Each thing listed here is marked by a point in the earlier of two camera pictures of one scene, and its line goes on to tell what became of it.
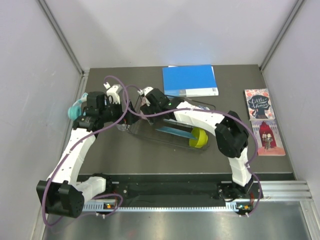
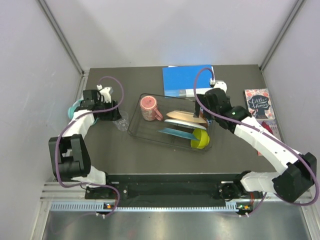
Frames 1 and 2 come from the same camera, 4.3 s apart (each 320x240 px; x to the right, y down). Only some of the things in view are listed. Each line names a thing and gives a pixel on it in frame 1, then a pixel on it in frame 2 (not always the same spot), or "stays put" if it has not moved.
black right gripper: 147,110 to 197,110
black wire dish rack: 169,132 stays put
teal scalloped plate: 176,132 stays put
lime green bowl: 202,139 stays put
